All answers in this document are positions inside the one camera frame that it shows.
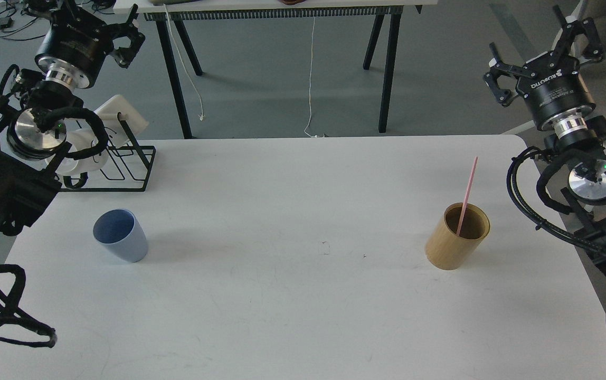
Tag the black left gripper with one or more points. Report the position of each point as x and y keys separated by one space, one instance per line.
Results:
x=73 y=45

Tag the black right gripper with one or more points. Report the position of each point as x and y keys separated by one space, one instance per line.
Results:
x=559 y=94

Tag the pink chopstick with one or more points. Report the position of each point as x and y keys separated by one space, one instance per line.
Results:
x=466 y=196

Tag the light blue plastic cup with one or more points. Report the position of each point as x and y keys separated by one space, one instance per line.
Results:
x=120 y=233

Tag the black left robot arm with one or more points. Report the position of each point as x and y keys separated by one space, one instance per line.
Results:
x=42 y=123

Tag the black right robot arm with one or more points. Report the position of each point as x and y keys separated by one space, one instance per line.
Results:
x=575 y=173

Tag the white background table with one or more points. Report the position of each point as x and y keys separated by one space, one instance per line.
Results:
x=265 y=78

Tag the white plate in rack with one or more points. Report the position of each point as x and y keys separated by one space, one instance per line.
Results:
x=113 y=113

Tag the bamboo cylinder holder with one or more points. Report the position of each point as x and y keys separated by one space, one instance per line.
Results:
x=456 y=236

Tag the black wire dish rack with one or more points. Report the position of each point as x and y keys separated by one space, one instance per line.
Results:
x=128 y=169

